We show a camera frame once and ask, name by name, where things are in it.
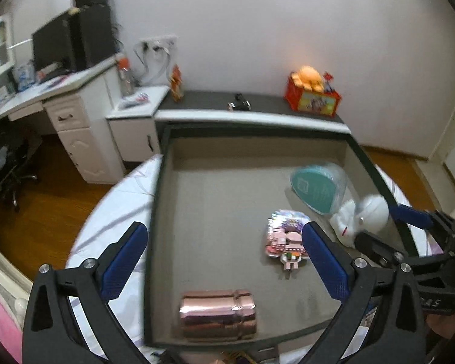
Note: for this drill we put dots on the white desk hutch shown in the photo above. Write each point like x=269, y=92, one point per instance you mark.
x=2, y=38

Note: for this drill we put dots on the white wall power outlet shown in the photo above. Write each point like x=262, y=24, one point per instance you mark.
x=159, y=40

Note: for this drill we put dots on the dark-topped shelf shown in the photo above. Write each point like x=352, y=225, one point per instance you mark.
x=204, y=100

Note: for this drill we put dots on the blue and white packet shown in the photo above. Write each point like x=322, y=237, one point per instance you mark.
x=24, y=76

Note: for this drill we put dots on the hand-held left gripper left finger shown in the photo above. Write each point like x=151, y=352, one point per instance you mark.
x=125, y=261

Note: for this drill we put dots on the teal round plastic container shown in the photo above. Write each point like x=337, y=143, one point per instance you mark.
x=314, y=187

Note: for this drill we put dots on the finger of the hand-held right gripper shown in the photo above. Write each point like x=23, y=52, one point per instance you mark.
x=413, y=216
x=375, y=246

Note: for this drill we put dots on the clear bottle with orange cap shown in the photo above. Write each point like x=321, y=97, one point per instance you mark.
x=126, y=79

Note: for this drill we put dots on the rose gold metal cylinder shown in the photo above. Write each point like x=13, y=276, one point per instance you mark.
x=216, y=314

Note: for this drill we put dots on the white desk with drawers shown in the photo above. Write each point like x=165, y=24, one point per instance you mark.
x=79, y=121

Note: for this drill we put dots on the white astronaut figurine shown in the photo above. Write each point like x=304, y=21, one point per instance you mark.
x=371, y=212

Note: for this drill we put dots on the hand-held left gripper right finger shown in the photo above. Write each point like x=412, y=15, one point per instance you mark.
x=326, y=261

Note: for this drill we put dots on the black computer tower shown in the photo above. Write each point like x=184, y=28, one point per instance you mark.
x=94, y=34

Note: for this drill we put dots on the white quilt with purple stripes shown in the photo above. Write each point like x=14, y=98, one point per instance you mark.
x=117, y=204

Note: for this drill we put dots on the white bedside cabinet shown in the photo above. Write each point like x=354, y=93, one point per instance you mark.
x=132, y=136

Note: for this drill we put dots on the pink building block toy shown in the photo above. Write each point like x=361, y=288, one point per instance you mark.
x=284, y=239

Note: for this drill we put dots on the pink cloth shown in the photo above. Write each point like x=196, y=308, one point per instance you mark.
x=0, y=318

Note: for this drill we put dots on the white bed frame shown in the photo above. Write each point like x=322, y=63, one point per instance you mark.
x=3, y=269

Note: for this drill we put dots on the small black gadget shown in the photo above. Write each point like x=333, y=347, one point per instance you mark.
x=239, y=104

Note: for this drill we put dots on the red printed box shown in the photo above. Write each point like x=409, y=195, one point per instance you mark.
x=311, y=100

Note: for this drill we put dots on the pink box with dark rim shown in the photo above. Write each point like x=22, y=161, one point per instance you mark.
x=220, y=216

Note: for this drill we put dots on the black office chair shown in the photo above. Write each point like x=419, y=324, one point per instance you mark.
x=7, y=159

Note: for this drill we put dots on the papers on cabinet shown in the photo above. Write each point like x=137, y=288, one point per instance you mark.
x=134, y=100

